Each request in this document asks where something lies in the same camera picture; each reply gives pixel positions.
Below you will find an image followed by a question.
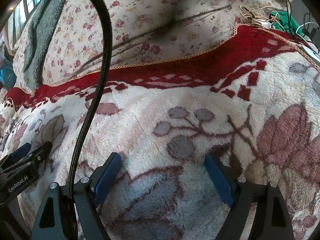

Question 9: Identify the grey-green fleece garment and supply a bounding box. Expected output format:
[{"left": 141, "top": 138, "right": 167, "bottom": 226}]
[{"left": 23, "top": 0, "right": 73, "bottom": 92}]

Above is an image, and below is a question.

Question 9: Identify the green cloth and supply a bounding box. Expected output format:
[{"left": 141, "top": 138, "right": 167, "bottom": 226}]
[{"left": 269, "top": 10, "right": 302, "bottom": 35}]

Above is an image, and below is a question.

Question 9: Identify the white flat device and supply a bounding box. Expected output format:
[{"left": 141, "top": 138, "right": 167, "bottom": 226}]
[{"left": 301, "top": 44, "right": 320, "bottom": 64}]

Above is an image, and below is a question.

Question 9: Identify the floral quilt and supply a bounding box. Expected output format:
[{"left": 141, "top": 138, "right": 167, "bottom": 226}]
[{"left": 12, "top": 0, "right": 295, "bottom": 92}]

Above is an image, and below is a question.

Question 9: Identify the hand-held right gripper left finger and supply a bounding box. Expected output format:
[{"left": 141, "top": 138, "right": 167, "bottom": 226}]
[{"left": 31, "top": 152, "right": 123, "bottom": 240}]

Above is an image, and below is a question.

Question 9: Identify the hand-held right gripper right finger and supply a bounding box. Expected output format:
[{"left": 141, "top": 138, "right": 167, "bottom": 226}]
[{"left": 204, "top": 152, "right": 295, "bottom": 240}]

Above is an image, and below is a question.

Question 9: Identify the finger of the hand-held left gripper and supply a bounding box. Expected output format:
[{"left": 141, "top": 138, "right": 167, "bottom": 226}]
[
  {"left": 0, "top": 142, "right": 32, "bottom": 168},
  {"left": 15, "top": 141, "right": 53, "bottom": 166}
]

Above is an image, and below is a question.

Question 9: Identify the window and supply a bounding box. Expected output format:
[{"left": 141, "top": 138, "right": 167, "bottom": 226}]
[{"left": 9, "top": 0, "right": 38, "bottom": 40}]

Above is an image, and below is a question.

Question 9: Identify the black braided cable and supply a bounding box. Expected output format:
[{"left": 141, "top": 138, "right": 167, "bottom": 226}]
[{"left": 61, "top": 0, "right": 113, "bottom": 200}]

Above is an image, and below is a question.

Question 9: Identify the red and white fleece blanket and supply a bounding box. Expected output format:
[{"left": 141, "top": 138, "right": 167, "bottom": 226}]
[{"left": 0, "top": 24, "right": 320, "bottom": 240}]

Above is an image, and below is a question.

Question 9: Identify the tangle of white cables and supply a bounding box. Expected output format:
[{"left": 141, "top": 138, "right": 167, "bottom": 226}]
[{"left": 239, "top": 4, "right": 280, "bottom": 25}]

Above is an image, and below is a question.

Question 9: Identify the white charger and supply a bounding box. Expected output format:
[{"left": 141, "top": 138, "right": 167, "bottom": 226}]
[{"left": 251, "top": 19, "right": 272, "bottom": 30}]

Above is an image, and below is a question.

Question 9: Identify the blue plastic bag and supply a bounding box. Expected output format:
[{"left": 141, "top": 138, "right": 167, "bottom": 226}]
[{"left": 0, "top": 55, "right": 16, "bottom": 90}]

